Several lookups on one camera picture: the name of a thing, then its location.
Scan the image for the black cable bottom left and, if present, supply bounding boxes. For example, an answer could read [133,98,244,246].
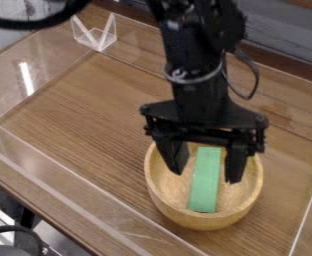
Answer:
[0,225,44,256]

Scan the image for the clear acrylic corner bracket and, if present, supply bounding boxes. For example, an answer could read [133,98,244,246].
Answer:
[71,13,117,52]

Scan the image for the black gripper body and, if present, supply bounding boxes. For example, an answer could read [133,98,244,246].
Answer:
[140,74,268,154]

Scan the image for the brown wooden bowl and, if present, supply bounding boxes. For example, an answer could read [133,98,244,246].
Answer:
[144,143,263,231]

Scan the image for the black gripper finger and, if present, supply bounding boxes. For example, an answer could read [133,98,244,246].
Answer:
[226,143,250,184]
[154,136,190,175]

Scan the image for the green rectangular block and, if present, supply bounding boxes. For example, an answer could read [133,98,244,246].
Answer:
[188,147,222,213]

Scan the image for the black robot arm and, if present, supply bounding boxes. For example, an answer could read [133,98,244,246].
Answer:
[140,0,268,184]

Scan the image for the clear acrylic tray wall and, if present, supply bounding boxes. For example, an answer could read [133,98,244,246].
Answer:
[0,18,312,256]

